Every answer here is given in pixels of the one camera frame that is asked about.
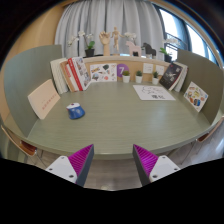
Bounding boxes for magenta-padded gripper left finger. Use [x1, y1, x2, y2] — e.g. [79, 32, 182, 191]
[44, 143, 95, 188]

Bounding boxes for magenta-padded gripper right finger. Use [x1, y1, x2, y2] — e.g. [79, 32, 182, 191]
[132, 143, 181, 187]

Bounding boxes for blue and white computer mouse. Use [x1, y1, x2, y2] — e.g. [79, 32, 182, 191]
[65, 102, 86, 120]

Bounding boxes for white mouse pad with drawing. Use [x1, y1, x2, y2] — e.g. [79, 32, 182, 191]
[132, 84, 176, 102]

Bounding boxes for wooden chair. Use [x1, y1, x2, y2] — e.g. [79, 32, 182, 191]
[166, 116, 224, 156]
[0, 124, 44, 168]

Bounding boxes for beige booklet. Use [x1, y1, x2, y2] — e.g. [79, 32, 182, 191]
[27, 78, 62, 120]

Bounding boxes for colourful food sticker sheet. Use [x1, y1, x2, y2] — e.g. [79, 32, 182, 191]
[183, 81, 210, 113]

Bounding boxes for brown book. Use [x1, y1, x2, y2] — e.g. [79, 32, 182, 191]
[59, 60, 77, 93]

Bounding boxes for thin white and red book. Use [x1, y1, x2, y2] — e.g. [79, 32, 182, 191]
[64, 63, 81, 92]

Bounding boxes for black-cover book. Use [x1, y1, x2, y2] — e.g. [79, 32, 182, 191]
[158, 62, 184, 91]

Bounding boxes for thick white book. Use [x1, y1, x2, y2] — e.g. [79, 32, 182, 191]
[49, 57, 69, 95]

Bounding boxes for cartoon sticker sheet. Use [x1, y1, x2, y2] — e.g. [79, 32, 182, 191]
[89, 63, 118, 83]

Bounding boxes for green desk partition panel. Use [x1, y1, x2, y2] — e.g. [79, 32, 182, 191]
[176, 49, 224, 125]
[3, 44, 63, 138]

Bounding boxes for purple round sticker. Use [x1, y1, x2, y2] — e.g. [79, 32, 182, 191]
[116, 63, 130, 79]

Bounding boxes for white orchid in black pot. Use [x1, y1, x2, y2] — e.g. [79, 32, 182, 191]
[67, 30, 96, 58]
[159, 37, 181, 64]

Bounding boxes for wooden desk shelf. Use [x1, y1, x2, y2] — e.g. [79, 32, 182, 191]
[49, 54, 178, 84]

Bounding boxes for black wooden horse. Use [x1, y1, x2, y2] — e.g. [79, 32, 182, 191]
[141, 42, 157, 60]

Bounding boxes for pink wooden horse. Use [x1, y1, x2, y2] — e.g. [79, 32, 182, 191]
[125, 40, 143, 57]

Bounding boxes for wooden hand model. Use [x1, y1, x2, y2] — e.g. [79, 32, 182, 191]
[98, 31, 112, 57]

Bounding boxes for white orchid plant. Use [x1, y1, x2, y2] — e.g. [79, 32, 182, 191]
[123, 31, 138, 44]

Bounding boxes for wooden mannequin figure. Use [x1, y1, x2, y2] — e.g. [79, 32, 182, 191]
[110, 26, 125, 55]

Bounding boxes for window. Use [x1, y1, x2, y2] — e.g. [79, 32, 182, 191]
[156, 6, 218, 64]

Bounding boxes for grey curtain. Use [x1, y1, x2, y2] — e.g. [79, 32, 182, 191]
[54, 0, 166, 59]

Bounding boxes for white wall socket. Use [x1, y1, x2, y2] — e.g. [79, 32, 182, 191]
[142, 62, 154, 74]
[155, 64, 166, 76]

